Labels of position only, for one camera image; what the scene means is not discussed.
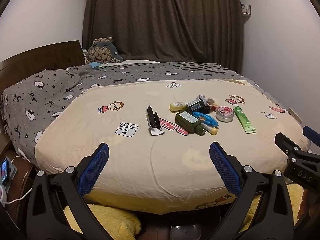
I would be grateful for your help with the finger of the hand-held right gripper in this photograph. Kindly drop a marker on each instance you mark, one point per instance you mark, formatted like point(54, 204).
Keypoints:
point(285, 141)
point(311, 133)

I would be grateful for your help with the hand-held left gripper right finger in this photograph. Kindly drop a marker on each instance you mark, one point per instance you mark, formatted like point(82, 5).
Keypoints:
point(225, 170)

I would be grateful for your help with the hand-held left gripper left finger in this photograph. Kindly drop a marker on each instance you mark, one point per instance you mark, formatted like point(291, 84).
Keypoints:
point(93, 170)

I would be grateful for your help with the white and yellow tube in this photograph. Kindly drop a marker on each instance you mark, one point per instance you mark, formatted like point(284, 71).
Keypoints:
point(210, 128)

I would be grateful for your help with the green tube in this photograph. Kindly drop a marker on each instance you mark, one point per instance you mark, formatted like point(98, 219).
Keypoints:
point(244, 120)

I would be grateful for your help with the yellow fluffy blanket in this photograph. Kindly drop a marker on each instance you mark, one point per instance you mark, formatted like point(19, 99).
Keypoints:
point(107, 217)

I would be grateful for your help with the blue plastic wrapper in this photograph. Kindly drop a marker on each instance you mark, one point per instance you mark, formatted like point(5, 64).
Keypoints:
point(206, 118)

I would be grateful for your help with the cream printed duvet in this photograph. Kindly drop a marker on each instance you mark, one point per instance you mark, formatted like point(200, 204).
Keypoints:
point(150, 167)

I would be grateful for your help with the round tin with pink lid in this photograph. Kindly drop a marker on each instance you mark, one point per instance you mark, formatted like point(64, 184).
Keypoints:
point(225, 113)

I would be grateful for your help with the dark green labelled bottle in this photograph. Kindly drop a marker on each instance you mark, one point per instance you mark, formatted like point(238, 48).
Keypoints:
point(188, 120)

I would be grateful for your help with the dark green labelled box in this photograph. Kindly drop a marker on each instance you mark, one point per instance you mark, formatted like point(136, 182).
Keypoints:
point(195, 105)

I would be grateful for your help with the wooden nightstand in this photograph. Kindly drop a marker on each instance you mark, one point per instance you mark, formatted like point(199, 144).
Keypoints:
point(18, 185)

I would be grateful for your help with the small grey plush item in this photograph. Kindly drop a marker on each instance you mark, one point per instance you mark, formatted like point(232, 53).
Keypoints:
point(201, 97)

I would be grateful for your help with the small yellow bottle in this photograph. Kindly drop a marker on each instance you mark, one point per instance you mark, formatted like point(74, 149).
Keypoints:
point(177, 106)

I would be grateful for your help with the grey printed blanket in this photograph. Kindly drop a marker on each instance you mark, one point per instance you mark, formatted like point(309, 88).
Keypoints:
point(50, 95)

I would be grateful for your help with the smartphone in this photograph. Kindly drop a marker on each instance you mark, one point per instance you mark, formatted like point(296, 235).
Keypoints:
point(5, 171)

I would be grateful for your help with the small blue cloth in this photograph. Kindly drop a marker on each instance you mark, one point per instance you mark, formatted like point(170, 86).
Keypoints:
point(95, 65)

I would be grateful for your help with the white pillow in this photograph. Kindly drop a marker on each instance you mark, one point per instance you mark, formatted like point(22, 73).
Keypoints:
point(137, 62)

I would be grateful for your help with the patterned plush toy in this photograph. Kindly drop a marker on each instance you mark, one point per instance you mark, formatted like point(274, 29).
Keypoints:
point(101, 51)

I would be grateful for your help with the wooden headboard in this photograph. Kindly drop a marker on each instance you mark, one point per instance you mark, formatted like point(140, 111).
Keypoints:
point(37, 57)

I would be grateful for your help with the dark brown curtain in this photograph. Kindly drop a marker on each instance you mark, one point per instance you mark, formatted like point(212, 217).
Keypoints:
point(162, 20)

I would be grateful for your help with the wall shelf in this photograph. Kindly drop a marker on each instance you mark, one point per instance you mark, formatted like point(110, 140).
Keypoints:
point(245, 10)

